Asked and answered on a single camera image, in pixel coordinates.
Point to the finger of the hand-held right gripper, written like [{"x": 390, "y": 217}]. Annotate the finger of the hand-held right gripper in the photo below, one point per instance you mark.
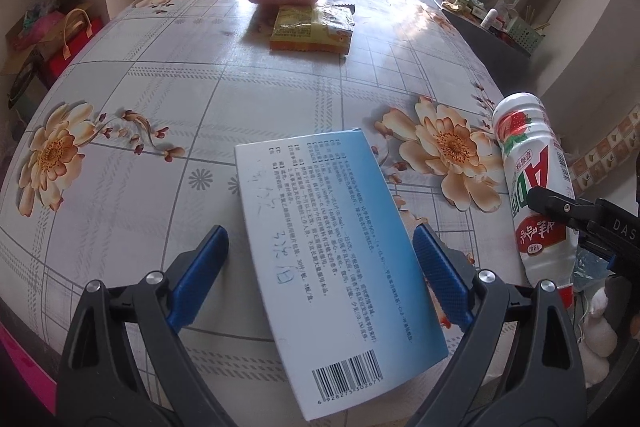
[
  {"x": 595, "y": 252},
  {"x": 555, "y": 207}
]

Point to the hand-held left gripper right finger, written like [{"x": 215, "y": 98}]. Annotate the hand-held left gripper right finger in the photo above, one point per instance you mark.
[{"x": 442, "y": 277}]

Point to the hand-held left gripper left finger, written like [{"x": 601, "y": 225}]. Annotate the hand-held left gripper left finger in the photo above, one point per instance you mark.
[{"x": 197, "y": 277}]

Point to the white bottle red cap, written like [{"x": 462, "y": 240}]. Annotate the white bottle red cap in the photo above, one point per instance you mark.
[{"x": 530, "y": 167}]

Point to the blue and white box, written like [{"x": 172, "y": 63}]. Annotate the blue and white box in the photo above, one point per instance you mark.
[{"x": 325, "y": 257}]

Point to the person's right hand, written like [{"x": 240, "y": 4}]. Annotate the person's right hand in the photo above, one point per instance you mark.
[{"x": 600, "y": 332}]

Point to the tile patterned box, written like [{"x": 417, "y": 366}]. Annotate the tile patterned box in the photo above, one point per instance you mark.
[{"x": 600, "y": 157}]

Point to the grey cabinet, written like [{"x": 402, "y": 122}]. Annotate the grey cabinet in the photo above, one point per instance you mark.
[{"x": 485, "y": 52}]

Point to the green plastic storage basket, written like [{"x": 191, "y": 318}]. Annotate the green plastic storage basket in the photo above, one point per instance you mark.
[{"x": 524, "y": 35}]

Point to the pink printed bag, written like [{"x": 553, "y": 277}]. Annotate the pink printed bag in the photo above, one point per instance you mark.
[{"x": 20, "y": 357}]

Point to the floral tablecloth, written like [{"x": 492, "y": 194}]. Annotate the floral tablecloth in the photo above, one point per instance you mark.
[{"x": 200, "y": 82}]

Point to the small white bottle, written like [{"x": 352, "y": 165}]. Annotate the small white bottle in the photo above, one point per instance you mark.
[{"x": 490, "y": 18}]

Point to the white plastic bag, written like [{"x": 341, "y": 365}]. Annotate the white plastic bag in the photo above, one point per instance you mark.
[{"x": 511, "y": 3}]

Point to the red gift bag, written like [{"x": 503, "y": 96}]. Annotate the red gift bag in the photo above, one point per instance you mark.
[{"x": 75, "y": 52}]

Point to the teal paper bag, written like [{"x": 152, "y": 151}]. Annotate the teal paper bag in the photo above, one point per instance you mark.
[{"x": 25, "y": 87}]

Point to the yellow snack packet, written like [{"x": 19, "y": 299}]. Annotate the yellow snack packet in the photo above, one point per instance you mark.
[{"x": 312, "y": 29}]

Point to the pink plastic bag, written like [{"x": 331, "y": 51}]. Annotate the pink plastic bag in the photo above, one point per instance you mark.
[{"x": 42, "y": 23}]

